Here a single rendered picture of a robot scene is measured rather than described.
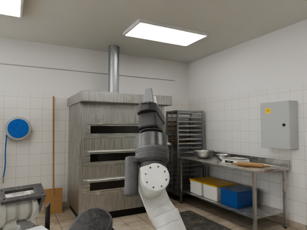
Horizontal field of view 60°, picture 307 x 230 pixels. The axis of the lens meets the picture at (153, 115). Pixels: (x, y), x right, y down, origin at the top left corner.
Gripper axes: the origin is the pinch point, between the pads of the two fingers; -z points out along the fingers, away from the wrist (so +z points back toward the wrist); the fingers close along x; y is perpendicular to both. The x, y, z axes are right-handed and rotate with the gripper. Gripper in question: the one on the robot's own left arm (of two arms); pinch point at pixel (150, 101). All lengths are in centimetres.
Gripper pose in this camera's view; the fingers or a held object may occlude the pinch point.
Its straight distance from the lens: 76.6
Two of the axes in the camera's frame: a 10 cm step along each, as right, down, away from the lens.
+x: -2.8, -4.3, -8.6
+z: 0.2, 8.9, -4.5
